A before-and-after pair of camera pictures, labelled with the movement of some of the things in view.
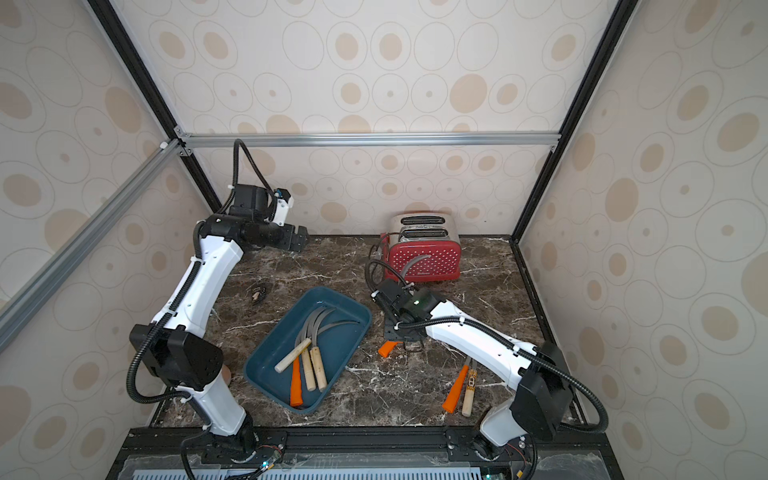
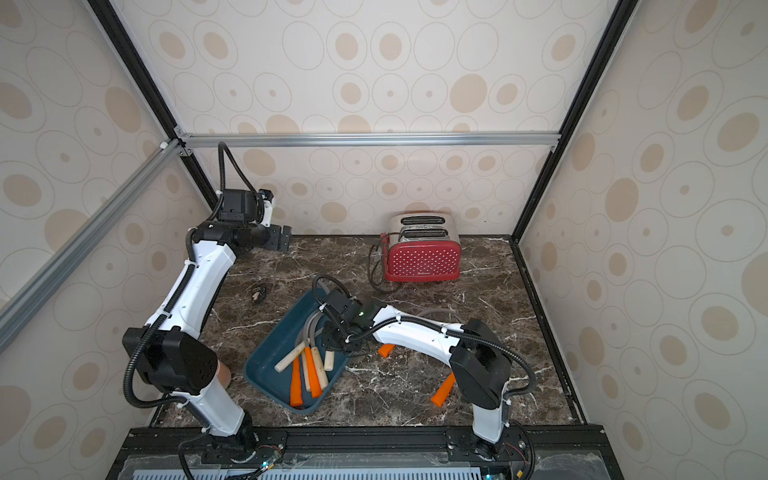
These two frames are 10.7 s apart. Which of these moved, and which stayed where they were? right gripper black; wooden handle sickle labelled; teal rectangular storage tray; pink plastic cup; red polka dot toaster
Moved: right gripper black; wooden handle sickle labelled
Stayed: pink plastic cup; red polka dot toaster; teal rectangular storage tray
